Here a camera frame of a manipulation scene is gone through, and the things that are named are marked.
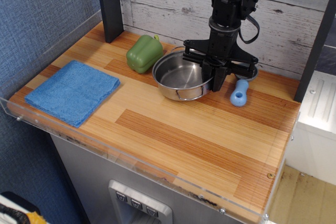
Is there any silver toy fridge cabinet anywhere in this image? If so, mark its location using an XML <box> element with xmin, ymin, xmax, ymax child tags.
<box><xmin>51</xmin><ymin>135</ymin><xmax>239</xmax><ymax>223</ymax></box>

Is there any white side cabinet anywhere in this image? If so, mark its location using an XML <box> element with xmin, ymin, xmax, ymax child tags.
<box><xmin>285</xmin><ymin>71</ymin><xmax>335</xmax><ymax>184</ymax></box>

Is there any green toy bell pepper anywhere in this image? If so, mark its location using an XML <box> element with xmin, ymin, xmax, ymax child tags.
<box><xmin>126</xmin><ymin>35</ymin><xmax>163</xmax><ymax>74</ymax></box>

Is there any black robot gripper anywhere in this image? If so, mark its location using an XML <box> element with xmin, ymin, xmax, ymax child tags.
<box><xmin>183</xmin><ymin>26</ymin><xmax>258</xmax><ymax>92</ymax></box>

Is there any dark shelf post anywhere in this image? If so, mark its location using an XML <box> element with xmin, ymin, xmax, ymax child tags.
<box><xmin>294</xmin><ymin>0</ymin><xmax>335</xmax><ymax>102</ymax></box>
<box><xmin>99</xmin><ymin>0</ymin><xmax>124</xmax><ymax>43</ymax></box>

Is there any black yellow bag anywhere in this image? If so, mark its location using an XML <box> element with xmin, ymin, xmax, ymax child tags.
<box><xmin>1</xmin><ymin>191</ymin><xmax>48</xmax><ymax>223</ymax></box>

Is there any clear acrylic table guard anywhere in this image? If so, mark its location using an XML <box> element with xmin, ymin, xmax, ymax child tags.
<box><xmin>8</xmin><ymin>24</ymin><xmax>299</xmax><ymax>223</ymax></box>

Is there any blue grey toy scoop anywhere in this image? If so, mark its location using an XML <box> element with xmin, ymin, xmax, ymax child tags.
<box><xmin>230</xmin><ymin>68</ymin><xmax>258</xmax><ymax>107</ymax></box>

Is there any silver dispenser button panel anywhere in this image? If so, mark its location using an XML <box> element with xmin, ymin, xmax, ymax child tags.
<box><xmin>108</xmin><ymin>179</ymin><xmax>173</xmax><ymax>223</ymax></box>

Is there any stainless steel pot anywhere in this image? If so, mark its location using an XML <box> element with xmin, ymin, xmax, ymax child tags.
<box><xmin>152</xmin><ymin>47</ymin><xmax>212</xmax><ymax>101</ymax></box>

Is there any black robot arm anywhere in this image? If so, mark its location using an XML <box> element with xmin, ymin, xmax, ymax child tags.
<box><xmin>183</xmin><ymin>0</ymin><xmax>259</xmax><ymax>92</ymax></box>

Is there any dark left shelf post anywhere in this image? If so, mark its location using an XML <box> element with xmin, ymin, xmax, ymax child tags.
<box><xmin>99</xmin><ymin>0</ymin><xmax>124</xmax><ymax>43</ymax></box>

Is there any dark right shelf post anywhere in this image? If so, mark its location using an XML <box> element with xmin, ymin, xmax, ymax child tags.
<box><xmin>294</xmin><ymin>0</ymin><xmax>335</xmax><ymax>102</ymax></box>

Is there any folded blue cloth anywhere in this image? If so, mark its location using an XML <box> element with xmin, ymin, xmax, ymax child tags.
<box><xmin>25</xmin><ymin>60</ymin><xmax>120</xmax><ymax>128</ymax></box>

